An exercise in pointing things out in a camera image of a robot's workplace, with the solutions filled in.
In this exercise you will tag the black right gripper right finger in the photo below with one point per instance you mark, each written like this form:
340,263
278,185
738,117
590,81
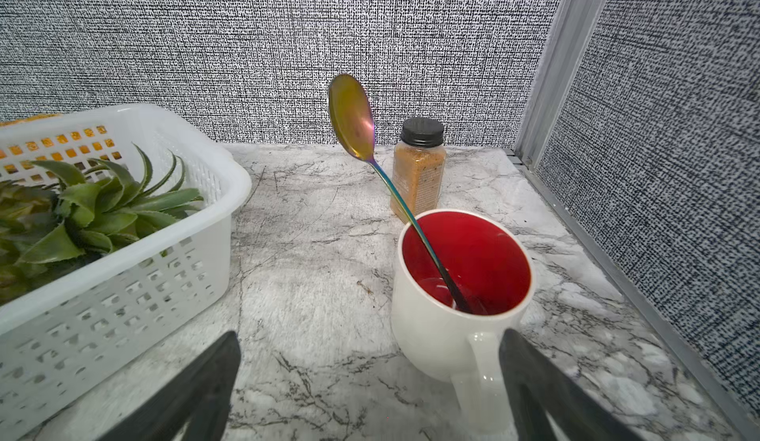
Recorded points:
540,394

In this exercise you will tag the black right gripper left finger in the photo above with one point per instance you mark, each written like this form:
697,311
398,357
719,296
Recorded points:
197,401

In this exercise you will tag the pineapple with green crown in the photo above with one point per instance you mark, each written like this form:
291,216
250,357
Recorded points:
49,231

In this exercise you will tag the white mug red inside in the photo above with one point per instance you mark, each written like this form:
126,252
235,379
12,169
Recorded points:
495,274

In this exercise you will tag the white perforated plastic basket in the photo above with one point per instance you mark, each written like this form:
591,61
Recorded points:
60,341

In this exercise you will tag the spice jar black lid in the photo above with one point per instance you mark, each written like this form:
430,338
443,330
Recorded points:
419,163

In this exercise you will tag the iridescent metal spoon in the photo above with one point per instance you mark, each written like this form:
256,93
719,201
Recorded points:
352,120

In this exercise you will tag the bowl with orange food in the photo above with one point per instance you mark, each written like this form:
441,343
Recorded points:
28,119

